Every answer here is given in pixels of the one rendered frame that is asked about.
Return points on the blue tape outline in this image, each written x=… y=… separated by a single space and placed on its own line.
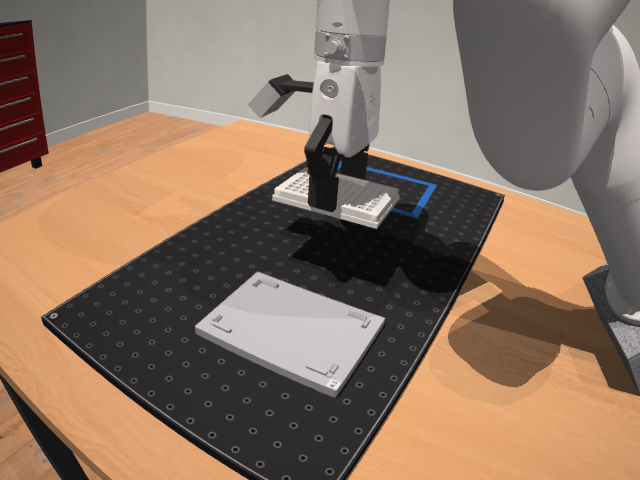
x=417 y=210

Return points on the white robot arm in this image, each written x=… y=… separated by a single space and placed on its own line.
x=526 y=66

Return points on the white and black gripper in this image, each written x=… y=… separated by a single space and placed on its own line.
x=352 y=118

